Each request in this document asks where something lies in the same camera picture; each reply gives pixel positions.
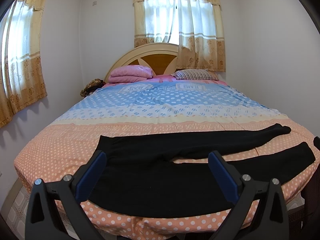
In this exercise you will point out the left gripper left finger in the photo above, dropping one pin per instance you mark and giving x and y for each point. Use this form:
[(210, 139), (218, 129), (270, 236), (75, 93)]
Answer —
[(43, 220)]

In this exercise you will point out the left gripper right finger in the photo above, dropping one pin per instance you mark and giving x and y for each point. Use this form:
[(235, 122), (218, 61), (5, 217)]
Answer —
[(259, 210)]

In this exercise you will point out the black pants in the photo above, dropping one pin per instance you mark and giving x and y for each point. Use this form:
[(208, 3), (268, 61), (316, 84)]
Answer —
[(166, 175)]

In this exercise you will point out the brown patterned cloth bundle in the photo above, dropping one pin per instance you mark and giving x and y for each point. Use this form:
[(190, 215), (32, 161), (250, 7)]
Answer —
[(92, 87)]

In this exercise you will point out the beige curtain side window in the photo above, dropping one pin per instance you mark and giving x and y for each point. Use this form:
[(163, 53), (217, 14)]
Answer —
[(22, 82)]

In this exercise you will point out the polka dot bed sheet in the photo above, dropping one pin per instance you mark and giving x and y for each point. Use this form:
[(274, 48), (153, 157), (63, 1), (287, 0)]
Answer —
[(154, 106)]

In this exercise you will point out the striped pillow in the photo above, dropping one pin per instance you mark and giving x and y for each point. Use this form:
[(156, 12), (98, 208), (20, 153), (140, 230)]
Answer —
[(195, 74)]

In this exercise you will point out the folded pink blanket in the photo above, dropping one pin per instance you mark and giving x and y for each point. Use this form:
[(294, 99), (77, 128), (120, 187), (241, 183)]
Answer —
[(130, 74)]

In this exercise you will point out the cream wooden headboard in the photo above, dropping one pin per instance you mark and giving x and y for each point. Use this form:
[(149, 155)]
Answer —
[(160, 57)]

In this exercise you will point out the beige curtain centre window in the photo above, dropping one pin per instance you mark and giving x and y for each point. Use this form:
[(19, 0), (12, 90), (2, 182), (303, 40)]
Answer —
[(195, 26)]

